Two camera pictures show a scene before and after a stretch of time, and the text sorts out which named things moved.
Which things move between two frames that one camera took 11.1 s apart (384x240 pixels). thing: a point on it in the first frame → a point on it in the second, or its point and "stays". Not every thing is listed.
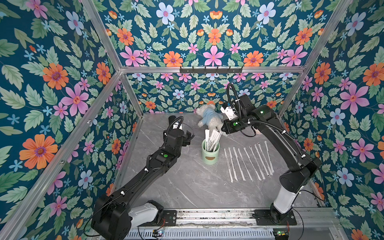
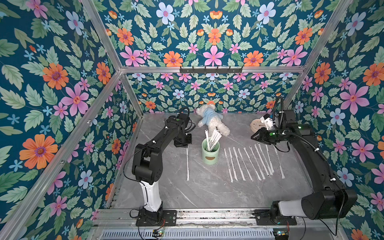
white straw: (273, 170) stays
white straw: (240, 154) stays
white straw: (243, 177) stays
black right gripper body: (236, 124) → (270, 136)
